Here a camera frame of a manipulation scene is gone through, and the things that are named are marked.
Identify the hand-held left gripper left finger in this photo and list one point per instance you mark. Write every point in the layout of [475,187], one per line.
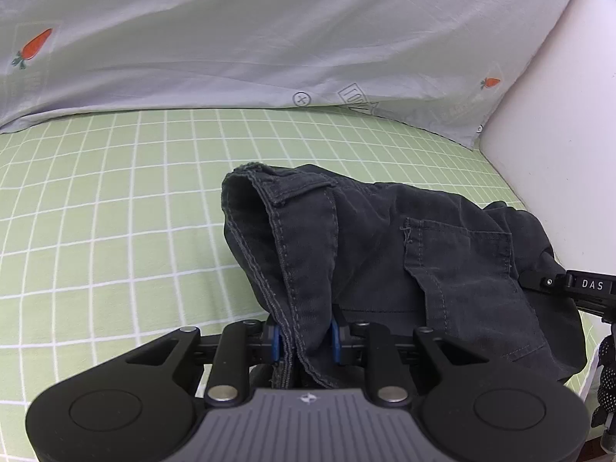
[274,342]

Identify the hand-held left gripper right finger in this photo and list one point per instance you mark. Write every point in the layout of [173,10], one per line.
[336,342]

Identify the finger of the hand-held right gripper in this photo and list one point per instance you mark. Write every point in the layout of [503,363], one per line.
[541,282]

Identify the grey carrot print quilt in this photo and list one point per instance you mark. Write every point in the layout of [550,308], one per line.
[240,33]

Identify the green checked bed sheet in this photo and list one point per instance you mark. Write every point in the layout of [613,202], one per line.
[120,211]

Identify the black cargo shorts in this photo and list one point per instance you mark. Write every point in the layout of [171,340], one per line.
[394,250]

